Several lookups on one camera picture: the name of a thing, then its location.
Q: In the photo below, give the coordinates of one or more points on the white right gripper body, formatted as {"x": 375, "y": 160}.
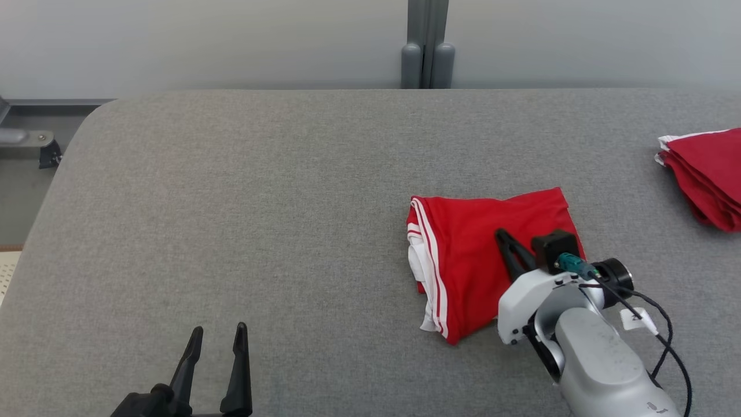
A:
{"x": 524, "y": 298}

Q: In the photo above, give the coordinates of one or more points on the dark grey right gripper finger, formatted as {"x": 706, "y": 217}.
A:
{"x": 515, "y": 258}

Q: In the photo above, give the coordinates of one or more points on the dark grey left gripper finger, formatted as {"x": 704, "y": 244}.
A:
{"x": 185, "y": 376}
{"x": 237, "y": 388}

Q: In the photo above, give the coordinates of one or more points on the red white basketball jersey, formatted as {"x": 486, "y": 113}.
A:
{"x": 469, "y": 260}

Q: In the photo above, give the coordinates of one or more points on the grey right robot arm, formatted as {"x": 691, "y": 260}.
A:
{"x": 602, "y": 365}

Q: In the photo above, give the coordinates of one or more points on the red clothes stack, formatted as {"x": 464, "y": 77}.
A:
{"x": 712, "y": 174}

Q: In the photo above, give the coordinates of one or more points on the black round gripper motor cap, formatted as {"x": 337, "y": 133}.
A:
{"x": 615, "y": 273}

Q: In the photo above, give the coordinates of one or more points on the white perforated panel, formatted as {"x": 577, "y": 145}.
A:
{"x": 6, "y": 275}

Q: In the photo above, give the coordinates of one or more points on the black caster wheel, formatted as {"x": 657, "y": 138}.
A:
{"x": 51, "y": 155}

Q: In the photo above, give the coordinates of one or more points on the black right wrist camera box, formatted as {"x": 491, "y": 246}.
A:
{"x": 553, "y": 246}

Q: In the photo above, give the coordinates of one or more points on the grey rounded post foot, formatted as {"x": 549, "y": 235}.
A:
{"x": 411, "y": 66}
{"x": 443, "y": 66}

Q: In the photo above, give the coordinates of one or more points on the grey wall partition post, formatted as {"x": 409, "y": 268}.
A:
{"x": 427, "y": 23}

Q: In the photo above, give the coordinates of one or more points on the grey metal bracket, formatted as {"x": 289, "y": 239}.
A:
{"x": 23, "y": 137}

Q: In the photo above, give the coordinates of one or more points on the grey wall baseboard rail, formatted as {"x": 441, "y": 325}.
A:
{"x": 52, "y": 102}

